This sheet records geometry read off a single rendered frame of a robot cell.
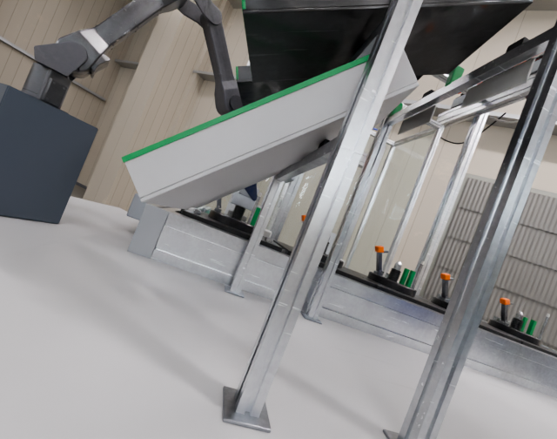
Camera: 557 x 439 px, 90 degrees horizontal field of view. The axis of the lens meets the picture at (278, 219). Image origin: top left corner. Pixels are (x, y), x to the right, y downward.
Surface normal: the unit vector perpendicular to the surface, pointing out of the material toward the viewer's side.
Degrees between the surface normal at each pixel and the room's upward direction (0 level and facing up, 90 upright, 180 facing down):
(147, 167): 90
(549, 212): 90
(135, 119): 90
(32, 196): 90
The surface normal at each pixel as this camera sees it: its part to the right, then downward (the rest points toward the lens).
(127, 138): -0.39, -0.18
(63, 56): 0.57, 0.21
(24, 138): 0.84, 0.33
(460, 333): 0.18, 0.05
